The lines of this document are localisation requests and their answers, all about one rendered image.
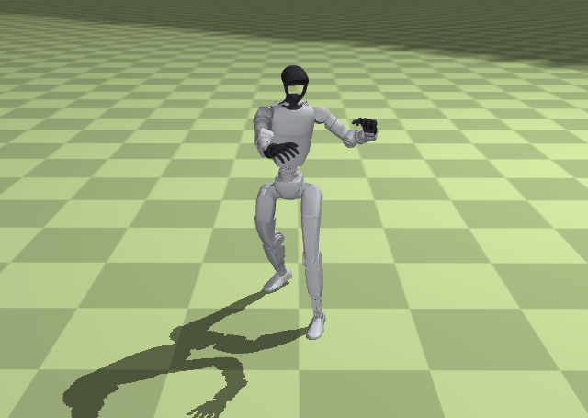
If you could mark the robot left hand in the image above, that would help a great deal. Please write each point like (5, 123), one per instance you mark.
(369, 125)

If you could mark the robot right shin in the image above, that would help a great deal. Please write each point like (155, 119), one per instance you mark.
(276, 258)

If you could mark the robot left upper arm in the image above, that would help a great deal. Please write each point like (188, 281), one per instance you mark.
(335, 126)

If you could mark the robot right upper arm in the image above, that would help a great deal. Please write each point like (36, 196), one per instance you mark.
(262, 119)

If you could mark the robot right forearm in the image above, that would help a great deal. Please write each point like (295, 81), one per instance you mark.
(261, 142)

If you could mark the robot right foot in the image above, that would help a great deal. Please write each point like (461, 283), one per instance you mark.
(277, 281)

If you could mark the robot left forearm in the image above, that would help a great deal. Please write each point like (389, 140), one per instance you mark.
(361, 137)

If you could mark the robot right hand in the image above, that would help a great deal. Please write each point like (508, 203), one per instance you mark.
(274, 150)

